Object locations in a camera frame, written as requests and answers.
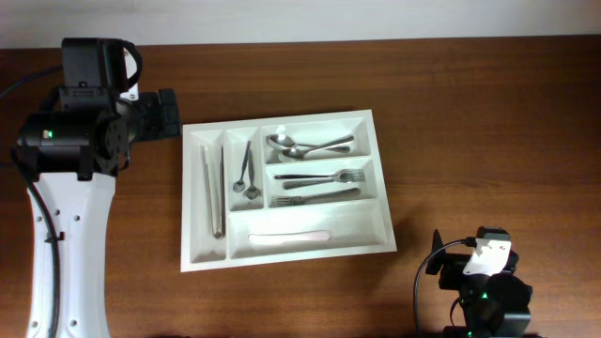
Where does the small steel teaspoon angled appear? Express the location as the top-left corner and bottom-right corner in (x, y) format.
(232, 141), (252, 193)

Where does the steel fork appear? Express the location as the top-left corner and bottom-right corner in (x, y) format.
(282, 171), (366, 190)
(273, 169), (366, 182)
(274, 188), (361, 207)

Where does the white plastic knife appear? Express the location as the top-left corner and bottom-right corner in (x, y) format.
(248, 230), (331, 246)

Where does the small steel teaspoon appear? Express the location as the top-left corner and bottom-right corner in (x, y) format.
(243, 150), (261, 200)

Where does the steel tablespoon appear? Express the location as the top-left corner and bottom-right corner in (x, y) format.
(266, 134), (350, 153)
(277, 135), (355, 162)

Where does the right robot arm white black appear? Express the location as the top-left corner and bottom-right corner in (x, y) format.
(416, 226), (532, 338)

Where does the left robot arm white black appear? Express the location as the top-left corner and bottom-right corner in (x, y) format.
(10, 38), (182, 337)

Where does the white plastic cutlery tray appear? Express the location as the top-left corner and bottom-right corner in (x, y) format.
(180, 110), (396, 272)

